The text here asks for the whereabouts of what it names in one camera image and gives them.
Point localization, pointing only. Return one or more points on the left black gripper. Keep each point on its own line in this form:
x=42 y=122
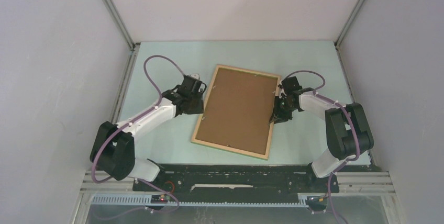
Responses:
x=199 y=109

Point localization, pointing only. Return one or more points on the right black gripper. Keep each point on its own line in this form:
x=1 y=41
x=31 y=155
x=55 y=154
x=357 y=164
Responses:
x=277 y=116

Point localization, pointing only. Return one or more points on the wooden picture frame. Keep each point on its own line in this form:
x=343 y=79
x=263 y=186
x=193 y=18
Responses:
x=197 y=135

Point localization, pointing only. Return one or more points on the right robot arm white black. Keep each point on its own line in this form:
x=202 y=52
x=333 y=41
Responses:
x=348 y=134

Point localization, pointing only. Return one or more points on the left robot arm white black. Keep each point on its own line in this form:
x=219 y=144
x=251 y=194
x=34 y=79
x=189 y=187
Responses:
x=114 y=147

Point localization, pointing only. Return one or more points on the aluminium base extrusion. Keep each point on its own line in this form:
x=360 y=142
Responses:
x=349 y=184

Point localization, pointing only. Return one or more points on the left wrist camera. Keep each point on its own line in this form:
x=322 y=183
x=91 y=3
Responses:
x=195 y=76

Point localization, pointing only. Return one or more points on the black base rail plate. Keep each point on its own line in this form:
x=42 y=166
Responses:
x=241 y=183

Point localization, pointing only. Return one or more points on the left aluminium corner post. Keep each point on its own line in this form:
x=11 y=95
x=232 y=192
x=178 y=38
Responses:
x=116 y=17

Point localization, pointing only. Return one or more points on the aluminium corner post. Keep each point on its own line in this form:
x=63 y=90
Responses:
x=349 y=22
x=116 y=17

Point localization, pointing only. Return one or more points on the grey cable duct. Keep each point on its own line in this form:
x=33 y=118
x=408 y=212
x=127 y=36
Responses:
x=146 y=200

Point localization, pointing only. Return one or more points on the right aluminium corner post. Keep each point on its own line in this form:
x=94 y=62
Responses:
x=349 y=22

